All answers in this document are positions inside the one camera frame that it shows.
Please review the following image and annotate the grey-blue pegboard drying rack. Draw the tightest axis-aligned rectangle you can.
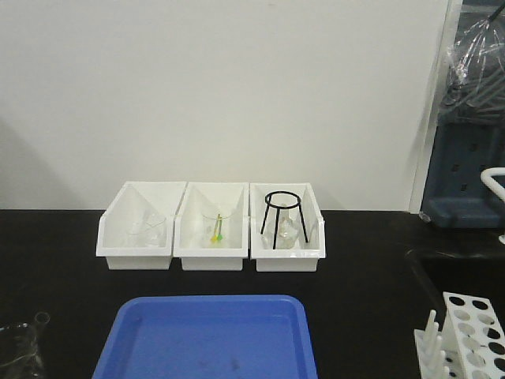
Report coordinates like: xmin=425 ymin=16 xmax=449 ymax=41
xmin=420 ymin=0 xmax=505 ymax=230

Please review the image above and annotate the right white storage bin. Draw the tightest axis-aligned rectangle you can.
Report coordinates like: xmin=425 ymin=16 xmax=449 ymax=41
xmin=249 ymin=183 xmax=326 ymax=272

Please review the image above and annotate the white storage bin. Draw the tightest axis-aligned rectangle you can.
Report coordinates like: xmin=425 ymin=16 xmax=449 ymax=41
xmin=95 ymin=181 xmax=187 ymax=270
xmin=173 ymin=182 xmax=249 ymax=272
xmin=249 ymin=183 xmax=326 ymax=272

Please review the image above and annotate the clear plastic bag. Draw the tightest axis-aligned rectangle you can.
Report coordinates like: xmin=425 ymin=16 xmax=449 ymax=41
xmin=439 ymin=1 xmax=504 ymax=126

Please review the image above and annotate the blue plastic tray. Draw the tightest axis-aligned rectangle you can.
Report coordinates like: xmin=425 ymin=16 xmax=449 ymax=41
xmin=92 ymin=295 xmax=318 ymax=378

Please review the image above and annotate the middle white storage bin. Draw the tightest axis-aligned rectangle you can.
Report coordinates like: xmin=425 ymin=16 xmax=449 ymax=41
xmin=173 ymin=182 xmax=249 ymax=272

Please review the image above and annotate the glass beaker with spatulas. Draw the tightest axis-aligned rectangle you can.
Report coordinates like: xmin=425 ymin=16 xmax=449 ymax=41
xmin=202 ymin=211 xmax=231 ymax=249

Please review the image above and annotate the yellow plastic spatula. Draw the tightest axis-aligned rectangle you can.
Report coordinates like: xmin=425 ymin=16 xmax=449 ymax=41
xmin=211 ymin=213 xmax=222 ymax=243

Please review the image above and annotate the green plastic spatula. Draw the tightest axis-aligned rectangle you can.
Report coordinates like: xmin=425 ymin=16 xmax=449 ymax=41
xmin=216 ymin=219 xmax=223 ymax=241

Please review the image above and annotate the clear glass test tube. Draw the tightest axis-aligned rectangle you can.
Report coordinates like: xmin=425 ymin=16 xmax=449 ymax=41
xmin=28 ymin=311 xmax=51 ymax=378

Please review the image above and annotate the left white storage bin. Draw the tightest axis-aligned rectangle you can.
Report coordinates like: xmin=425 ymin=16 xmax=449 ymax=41
xmin=95 ymin=181 xmax=187 ymax=270

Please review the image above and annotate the glass flask under tripod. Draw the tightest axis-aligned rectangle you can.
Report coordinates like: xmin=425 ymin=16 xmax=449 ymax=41
xmin=267 ymin=216 xmax=299 ymax=249

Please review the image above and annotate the glass beaker in left bin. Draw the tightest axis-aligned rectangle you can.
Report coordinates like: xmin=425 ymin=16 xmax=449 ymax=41
xmin=125 ymin=213 xmax=166 ymax=247

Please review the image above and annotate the white test tube rack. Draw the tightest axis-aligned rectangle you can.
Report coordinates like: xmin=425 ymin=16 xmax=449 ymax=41
xmin=413 ymin=291 xmax=504 ymax=379

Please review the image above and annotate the clear plastic packaging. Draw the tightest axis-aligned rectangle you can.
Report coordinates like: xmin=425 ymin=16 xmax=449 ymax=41
xmin=1 ymin=322 xmax=45 ymax=378

